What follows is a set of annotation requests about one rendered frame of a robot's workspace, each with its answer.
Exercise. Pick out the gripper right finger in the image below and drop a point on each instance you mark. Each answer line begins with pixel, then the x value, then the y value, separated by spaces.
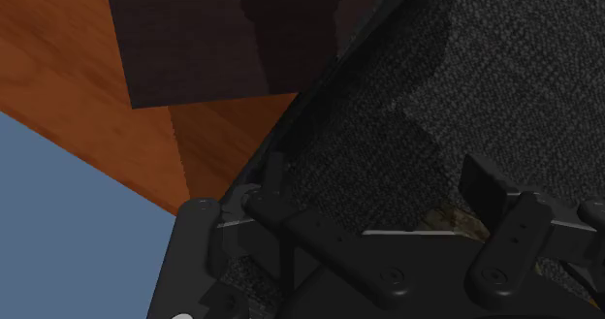
pixel 515 235

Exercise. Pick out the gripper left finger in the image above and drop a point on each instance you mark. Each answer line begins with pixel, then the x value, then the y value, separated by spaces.
pixel 331 242

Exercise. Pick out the brown mottled object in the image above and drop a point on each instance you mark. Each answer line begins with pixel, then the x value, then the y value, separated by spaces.
pixel 456 221

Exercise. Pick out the dark grey fabric sofa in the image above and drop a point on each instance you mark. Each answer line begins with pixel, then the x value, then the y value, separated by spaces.
pixel 496 86

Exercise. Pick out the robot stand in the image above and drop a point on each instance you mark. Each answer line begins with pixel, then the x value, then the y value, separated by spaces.
pixel 198 39

